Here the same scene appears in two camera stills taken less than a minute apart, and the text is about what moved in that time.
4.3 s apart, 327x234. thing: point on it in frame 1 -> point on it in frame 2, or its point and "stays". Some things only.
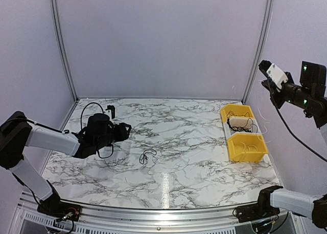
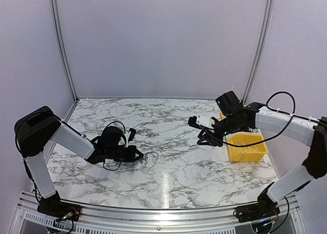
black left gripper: [122, 134] -> [131, 158]
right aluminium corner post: [263, 37] stays
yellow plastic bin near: [247, 147] stays
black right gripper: [272, 87] -> [212, 140]
